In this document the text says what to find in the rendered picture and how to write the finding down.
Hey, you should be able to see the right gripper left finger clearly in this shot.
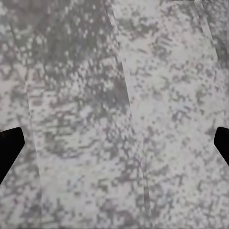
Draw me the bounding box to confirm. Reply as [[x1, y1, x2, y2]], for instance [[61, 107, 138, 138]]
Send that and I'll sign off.
[[0, 127, 25, 184]]

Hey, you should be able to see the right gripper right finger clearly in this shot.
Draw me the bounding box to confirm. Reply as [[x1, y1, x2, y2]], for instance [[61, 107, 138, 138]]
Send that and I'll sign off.
[[214, 127, 229, 165]]

